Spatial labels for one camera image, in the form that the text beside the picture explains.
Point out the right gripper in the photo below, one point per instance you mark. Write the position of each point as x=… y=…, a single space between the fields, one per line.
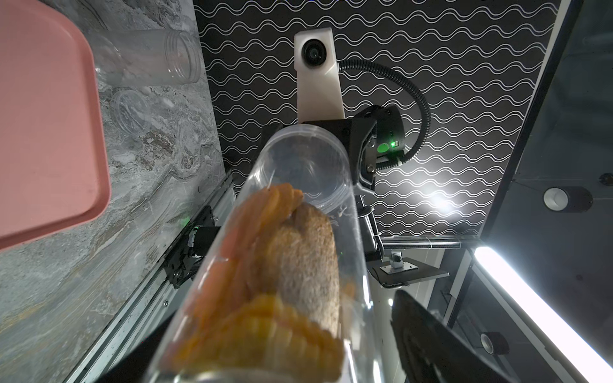
x=332 y=154

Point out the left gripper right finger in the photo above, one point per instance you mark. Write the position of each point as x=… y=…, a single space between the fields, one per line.
x=430 y=352

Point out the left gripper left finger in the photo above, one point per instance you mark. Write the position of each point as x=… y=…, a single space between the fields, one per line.
x=133 y=367

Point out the clear jar lid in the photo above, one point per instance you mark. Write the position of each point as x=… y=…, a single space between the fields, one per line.
x=131 y=112

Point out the clear jar yellow cookies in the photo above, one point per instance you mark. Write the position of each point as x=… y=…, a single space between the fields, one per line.
x=146 y=57

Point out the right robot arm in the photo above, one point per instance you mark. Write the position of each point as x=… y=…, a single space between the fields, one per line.
x=405 y=85

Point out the pink plastic tray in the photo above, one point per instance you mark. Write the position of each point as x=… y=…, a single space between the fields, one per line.
x=54 y=169

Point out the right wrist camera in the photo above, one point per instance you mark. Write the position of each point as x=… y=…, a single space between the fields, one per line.
x=318 y=85

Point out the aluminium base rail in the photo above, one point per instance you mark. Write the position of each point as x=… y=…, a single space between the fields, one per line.
x=162 y=291

